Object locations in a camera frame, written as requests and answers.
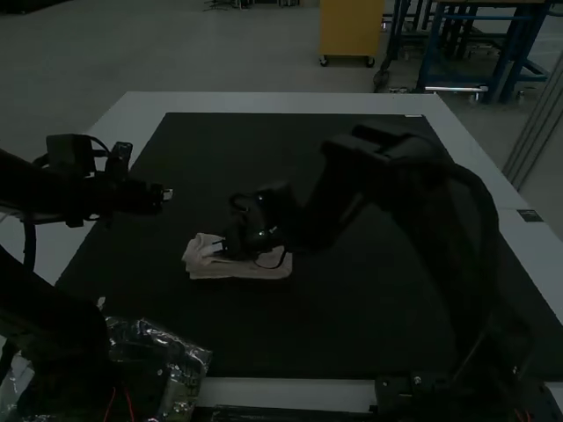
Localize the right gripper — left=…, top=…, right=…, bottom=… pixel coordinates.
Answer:
left=209, top=209, right=289, bottom=261

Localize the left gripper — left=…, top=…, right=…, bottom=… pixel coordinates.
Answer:
left=94, top=174, right=174, bottom=217

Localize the pale towel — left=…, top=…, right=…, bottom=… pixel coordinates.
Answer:
left=181, top=231, right=294, bottom=280

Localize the silver foil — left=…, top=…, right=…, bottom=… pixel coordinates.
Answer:
left=0, top=315, right=214, bottom=422

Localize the black mat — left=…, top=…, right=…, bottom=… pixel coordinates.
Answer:
left=55, top=112, right=563, bottom=382

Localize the dark base panel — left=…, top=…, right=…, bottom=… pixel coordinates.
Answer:
left=193, top=404, right=379, bottom=422

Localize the yellow wheeled cabinet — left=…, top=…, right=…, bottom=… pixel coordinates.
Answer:
left=317, top=0, right=385, bottom=69

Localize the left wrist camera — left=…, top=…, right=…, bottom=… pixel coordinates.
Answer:
left=105, top=140, right=134, bottom=177

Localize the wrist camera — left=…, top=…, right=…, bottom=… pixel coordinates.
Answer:
left=105, top=140, right=134, bottom=177
left=252, top=180, right=294, bottom=213

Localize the black cable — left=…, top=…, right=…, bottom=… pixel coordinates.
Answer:
left=252, top=245, right=289, bottom=271
left=21, top=219, right=39, bottom=276

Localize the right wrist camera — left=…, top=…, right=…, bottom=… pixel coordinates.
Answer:
left=252, top=180, right=294, bottom=213

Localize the blue metal frame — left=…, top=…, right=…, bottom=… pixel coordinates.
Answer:
left=381, top=0, right=552, bottom=105

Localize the aluminium frame post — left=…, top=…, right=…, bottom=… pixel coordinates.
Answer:
left=501, top=56, right=563, bottom=193

